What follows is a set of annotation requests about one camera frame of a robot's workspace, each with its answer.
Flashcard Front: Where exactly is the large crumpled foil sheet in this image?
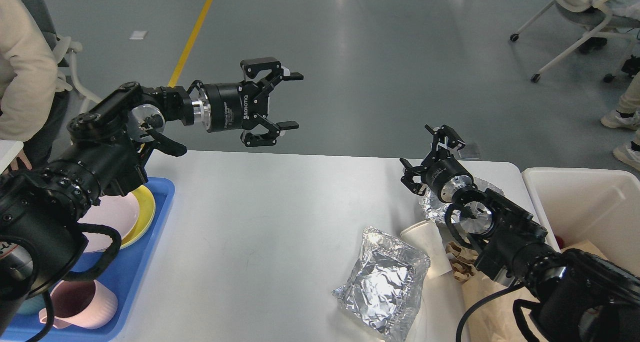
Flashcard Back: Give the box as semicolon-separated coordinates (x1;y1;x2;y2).
332;227;431;342

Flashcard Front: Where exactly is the yellow plate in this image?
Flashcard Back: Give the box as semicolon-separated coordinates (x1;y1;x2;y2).
120;185;156;249

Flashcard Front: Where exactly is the blue plastic tray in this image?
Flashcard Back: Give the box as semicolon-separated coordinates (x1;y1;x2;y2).
0;177;176;342

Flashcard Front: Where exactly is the pink ribbed mug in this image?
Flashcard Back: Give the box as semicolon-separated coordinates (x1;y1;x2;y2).
50;280;118;329

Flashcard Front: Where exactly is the white chair frame left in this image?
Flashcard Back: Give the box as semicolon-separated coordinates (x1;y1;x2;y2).
52;34;102;114

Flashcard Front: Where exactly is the pink plate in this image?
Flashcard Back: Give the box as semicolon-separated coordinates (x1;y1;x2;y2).
78;193;140;253

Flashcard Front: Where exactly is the white plastic bin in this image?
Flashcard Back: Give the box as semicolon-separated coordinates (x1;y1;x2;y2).
522;168;640;275

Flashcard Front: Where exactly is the white paper cup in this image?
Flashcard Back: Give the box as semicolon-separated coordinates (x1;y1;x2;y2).
400;221;451;279

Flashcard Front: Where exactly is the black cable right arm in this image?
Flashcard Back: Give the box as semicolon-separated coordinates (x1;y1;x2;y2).
455;281;526;342

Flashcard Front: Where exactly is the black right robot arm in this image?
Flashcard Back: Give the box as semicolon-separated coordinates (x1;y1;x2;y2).
400;124;640;342

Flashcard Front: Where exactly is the person in beige trousers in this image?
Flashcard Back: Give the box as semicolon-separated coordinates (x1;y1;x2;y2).
599;74;640;171

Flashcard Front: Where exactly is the teal mug yellow inside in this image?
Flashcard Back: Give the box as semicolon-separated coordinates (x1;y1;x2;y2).
17;295;46;316

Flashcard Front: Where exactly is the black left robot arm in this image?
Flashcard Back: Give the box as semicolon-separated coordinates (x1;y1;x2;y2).
0;57;304;342

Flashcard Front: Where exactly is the white rolling office chair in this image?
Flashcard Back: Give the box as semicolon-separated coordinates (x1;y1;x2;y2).
510;0;639;83

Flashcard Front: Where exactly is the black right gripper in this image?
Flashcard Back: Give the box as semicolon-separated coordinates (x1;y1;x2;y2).
399;124;474;203

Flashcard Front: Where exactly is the person in cream sweater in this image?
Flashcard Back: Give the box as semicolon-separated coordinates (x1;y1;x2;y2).
0;0;68;171

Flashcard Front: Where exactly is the small foil ball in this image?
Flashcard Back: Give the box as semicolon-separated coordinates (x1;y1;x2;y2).
419;178;505;225

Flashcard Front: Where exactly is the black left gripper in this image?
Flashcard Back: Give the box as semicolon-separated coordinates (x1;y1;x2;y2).
192;57;304;148

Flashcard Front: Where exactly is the brown paper bag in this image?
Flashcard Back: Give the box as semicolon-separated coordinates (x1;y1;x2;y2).
446;241;608;342

